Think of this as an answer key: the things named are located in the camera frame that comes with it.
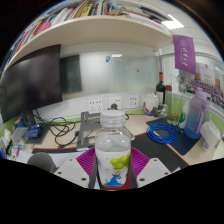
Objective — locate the grey mug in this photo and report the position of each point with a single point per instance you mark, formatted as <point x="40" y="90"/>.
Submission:
<point x="41" y="161"/>

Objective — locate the small blue box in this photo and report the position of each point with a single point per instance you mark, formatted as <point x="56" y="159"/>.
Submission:
<point x="35" y="131"/>

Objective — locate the flat round red coaster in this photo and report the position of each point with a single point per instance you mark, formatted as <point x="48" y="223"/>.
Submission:
<point x="115" y="188"/>

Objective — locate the green drinking glass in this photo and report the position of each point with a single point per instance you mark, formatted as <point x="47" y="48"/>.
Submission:
<point x="174" y="111"/>

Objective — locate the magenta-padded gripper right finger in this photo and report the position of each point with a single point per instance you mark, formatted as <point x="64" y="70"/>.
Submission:
<point x="151" y="170"/>

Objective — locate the purple hanging flag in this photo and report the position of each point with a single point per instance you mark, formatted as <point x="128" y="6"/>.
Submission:
<point x="184" y="55"/>

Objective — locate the white wall socket row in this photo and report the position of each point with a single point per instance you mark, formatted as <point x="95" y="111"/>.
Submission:
<point x="115" y="102"/>

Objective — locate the clear plastic drink bottle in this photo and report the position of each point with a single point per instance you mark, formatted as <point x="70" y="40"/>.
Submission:
<point x="112" y="150"/>

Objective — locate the dark wine bottle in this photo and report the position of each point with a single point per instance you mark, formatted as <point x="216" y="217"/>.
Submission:
<point x="160" y="90"/>

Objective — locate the ceiling light panels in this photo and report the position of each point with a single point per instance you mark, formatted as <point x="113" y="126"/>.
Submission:
<point x="172" y="22"/>

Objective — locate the large white paper sheet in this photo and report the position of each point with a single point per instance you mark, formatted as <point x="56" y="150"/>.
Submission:
<point x="66" y="156"/>

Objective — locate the wall shelf with books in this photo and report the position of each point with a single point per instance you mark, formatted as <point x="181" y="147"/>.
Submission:
<point x="100" y="31"/>

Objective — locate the purple water bottle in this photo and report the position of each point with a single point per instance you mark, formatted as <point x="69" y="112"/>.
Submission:
<point x="196" y="116"/>

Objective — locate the clear plastic box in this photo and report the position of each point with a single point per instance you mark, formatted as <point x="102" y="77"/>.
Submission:
<point x="19" y="136"/>

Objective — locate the black computer monitor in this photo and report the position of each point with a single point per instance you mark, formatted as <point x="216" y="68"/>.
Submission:
<point x="31" y="83"/>

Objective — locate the group photo poster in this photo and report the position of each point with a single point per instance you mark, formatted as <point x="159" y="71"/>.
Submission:
<point x="208" y="86"/>

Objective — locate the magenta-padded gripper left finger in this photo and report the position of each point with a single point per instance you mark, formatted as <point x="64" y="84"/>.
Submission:
<point x="71" y="168"/>

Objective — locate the dark blue mouse pad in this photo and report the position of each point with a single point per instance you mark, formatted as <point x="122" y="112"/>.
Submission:
<point x="185" y="145"/>

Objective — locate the white tissue pack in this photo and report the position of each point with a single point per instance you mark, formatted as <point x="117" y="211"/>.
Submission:
<point x="210" y="135"/>

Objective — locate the white round jar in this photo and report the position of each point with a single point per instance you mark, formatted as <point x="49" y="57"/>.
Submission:
<point x="151" y="102"/>

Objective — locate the grey metal laptop stand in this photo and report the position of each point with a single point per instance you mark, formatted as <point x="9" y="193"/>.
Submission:
<point x="87" y="131"/>

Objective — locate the black desk mat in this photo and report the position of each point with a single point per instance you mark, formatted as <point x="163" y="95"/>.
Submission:
<point x="150" y="150"/>

